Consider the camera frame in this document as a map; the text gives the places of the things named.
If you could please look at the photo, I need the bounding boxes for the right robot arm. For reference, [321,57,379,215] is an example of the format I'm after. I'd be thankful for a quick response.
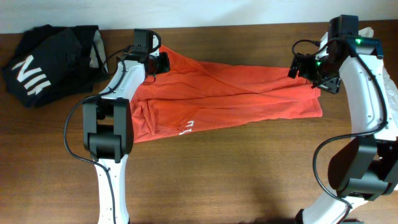
[289,14,397,223]

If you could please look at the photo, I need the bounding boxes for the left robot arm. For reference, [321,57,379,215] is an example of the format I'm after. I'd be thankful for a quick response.
[82,29,170,223]

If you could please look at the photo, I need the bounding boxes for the black folded shirt white letters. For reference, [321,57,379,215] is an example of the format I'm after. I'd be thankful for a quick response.
[2,24,109,108]

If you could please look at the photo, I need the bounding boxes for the white crumpled garment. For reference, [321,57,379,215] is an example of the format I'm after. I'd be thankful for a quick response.
[359,27,397,121]

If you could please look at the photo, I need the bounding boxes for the red soccer t-shirt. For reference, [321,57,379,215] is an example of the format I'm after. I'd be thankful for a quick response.
[131,46,323,143]

